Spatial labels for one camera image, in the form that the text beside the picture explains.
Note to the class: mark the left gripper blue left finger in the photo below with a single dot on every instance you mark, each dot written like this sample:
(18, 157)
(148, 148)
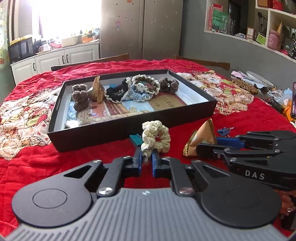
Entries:
(115, 173)

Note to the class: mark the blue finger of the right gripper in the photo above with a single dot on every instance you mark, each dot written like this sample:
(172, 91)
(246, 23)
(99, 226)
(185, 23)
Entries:
(209, 151)
(234, 143)

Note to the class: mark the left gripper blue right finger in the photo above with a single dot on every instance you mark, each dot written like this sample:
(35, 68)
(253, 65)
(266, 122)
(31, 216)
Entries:
(173, 170)

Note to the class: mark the blue binder clip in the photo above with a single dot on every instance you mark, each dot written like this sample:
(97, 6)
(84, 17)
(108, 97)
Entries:
(225, 132)

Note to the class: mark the cream knitted scrunchie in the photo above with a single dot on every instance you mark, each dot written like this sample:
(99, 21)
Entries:
(155, 135)

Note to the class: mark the teal binder clip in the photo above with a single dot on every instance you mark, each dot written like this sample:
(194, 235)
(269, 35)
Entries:
(136, 140)

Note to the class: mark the black white-edged scrunchie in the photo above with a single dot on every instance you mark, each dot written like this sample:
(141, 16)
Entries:
(119, 93)

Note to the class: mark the brown white-edged scrunchie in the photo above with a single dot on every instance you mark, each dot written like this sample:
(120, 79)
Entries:
(146, 84)

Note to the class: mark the brown fuzzy hair claw small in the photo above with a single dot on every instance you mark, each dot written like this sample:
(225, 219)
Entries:
(80, 97)

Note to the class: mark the light blue knitted scrunchie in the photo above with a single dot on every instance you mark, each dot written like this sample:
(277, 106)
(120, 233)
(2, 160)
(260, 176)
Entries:
(138, 92)

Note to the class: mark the person's right hand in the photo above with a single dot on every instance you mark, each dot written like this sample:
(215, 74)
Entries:
(285, 202)

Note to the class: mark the brown beaded mat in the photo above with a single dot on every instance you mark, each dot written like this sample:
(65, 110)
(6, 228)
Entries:
(246, 86)

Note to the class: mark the colourful booklet in box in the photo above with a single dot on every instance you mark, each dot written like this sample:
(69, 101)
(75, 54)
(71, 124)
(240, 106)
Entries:
(99, 112)

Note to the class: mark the wooden chair right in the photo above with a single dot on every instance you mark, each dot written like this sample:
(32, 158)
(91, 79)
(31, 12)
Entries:
(223, 65)

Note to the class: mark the dark wooden chair back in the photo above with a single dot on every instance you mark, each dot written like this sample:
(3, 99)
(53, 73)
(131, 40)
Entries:
(116, 58)

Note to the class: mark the stainless steel refrigerator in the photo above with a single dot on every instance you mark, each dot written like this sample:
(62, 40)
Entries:
(149, 30)

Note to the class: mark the white kitchen cabinet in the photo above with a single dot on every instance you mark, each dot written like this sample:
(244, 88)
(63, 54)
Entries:
(43, 62)

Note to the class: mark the cream plastic basin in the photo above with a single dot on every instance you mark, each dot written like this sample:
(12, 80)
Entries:
(69, 41)

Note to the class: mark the black microwave oven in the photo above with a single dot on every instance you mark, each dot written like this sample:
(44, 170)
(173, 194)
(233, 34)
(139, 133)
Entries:
(21, 50)

